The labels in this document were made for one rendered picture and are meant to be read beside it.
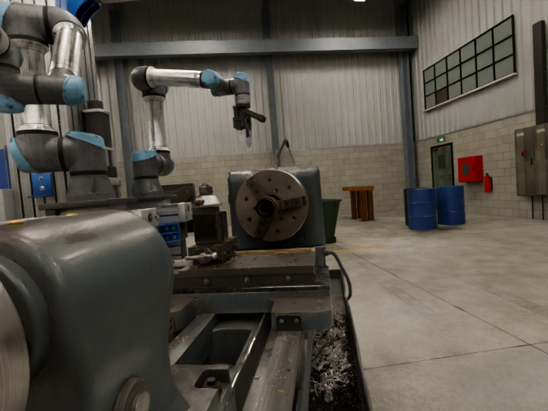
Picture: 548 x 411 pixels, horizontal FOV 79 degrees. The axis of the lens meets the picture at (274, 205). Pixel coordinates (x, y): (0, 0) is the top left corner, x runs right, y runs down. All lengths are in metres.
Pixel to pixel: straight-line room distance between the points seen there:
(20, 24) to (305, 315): 1.21
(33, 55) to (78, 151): 0.33
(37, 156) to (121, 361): 1.04
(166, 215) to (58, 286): 1.44
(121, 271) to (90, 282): 0.03
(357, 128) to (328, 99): 1.46
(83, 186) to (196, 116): 10.71
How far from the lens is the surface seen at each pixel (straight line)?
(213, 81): 1.62
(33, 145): 1.31
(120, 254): 0.31
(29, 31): 1.40
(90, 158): 1.27
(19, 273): 0.27
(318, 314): 0.71
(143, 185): 1.71
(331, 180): 12.06
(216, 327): 0.85
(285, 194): 1.43
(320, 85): 12.56
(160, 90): 1.92
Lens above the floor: 1.16
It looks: 3 degrees down
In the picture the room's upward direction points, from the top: 4 degrees counter-clockwise
